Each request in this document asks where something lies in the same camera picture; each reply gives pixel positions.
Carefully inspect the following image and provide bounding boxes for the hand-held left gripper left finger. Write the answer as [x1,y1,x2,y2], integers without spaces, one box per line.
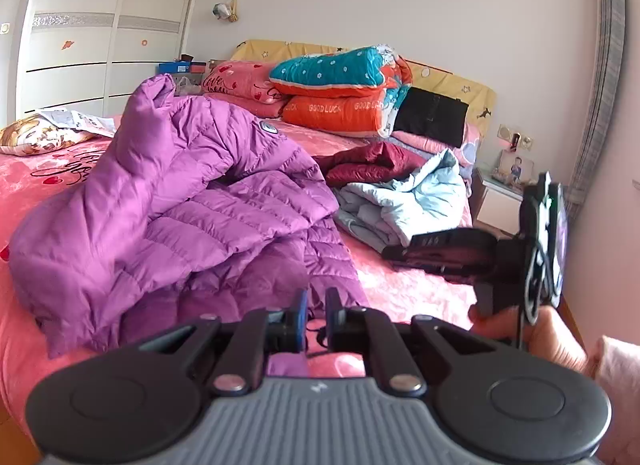
[135,289,309,397]

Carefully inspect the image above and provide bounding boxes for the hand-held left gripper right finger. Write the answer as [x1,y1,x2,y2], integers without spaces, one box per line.
[325,287,502,397]

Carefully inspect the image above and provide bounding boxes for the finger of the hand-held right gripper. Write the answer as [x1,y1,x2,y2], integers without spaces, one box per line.
[409,228,498,252]
[381,244,498,287]

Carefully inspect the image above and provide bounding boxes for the purple down jacket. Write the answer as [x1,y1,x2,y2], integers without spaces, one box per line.
[9,74,368,378]

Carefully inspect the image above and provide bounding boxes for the person's right forearm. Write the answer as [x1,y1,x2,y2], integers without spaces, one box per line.
[582,335,640,465]

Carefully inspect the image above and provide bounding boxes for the person's right hand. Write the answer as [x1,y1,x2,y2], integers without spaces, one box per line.
[469,305,588,376]

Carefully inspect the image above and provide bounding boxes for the light blue down jacket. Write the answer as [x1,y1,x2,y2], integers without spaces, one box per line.
[334,149,468,253]

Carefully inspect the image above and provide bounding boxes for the white nightstand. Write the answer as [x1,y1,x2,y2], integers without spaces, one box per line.
[470,167,531,236]

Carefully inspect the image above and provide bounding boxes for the pink folded blanket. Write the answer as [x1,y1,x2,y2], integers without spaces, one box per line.
[391,131,481,168]

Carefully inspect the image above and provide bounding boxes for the maroon down jacket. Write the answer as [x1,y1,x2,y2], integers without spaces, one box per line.
[312,141,426,189]

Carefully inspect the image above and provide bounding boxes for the black cloth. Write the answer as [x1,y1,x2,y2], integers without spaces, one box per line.
[392,87,471,148]

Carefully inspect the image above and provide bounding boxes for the grey plaid curtain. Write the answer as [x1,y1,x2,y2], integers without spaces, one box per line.
[567,0,627,220]

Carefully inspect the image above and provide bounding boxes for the orange folded quilt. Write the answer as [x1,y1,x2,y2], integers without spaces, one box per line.
[281,87,401,138]

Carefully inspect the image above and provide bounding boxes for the teal dotted folded quilt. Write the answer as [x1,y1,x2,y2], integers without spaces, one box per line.
[270,45,413,98]

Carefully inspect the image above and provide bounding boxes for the pink heart print pillow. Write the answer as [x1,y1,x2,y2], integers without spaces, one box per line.
[202,92,286,118]
[202,61,288,103]

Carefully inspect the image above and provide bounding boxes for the blue box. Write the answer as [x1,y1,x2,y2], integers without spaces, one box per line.
[159,61,207,74]

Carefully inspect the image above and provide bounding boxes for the printed paper sheets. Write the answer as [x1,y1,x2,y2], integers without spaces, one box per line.
[37,109,118,138]

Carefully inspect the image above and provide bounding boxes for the cartoon print pillow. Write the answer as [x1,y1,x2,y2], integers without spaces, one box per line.
[0,114,96,156]

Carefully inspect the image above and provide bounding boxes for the white wardrobe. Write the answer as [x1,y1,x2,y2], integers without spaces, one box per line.
[15,0,208,120]

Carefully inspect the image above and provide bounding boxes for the photo frame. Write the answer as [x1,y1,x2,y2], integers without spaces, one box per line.
[492,152,536,188]

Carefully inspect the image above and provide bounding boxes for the wall sockets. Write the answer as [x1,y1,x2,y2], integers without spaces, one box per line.
[497,125,533,150]

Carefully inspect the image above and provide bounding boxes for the hanging wall ornament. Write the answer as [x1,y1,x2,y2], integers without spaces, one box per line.
[212,0,243,23]

